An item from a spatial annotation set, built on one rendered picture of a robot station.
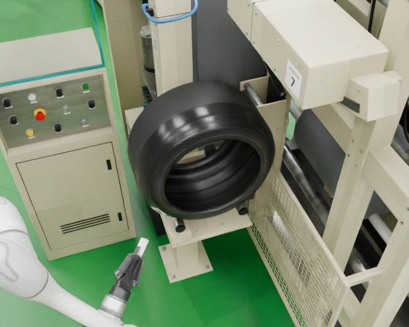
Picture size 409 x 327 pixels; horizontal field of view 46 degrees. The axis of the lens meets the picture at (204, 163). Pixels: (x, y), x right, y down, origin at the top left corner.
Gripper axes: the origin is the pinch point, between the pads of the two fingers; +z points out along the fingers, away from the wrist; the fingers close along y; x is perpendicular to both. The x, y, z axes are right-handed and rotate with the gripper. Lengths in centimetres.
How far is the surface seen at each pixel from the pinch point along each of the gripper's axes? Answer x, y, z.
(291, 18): 53, -41, 72
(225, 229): 9.1, 34.7, 24.6
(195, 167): -7.3, 18.2, 44.4
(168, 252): -64, 95, 18
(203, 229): 1.4, 30.1, 20.8
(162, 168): 11.2, -19.7, 25.4
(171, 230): -4.5, 17.8, 13.6
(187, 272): -48, 98, 11
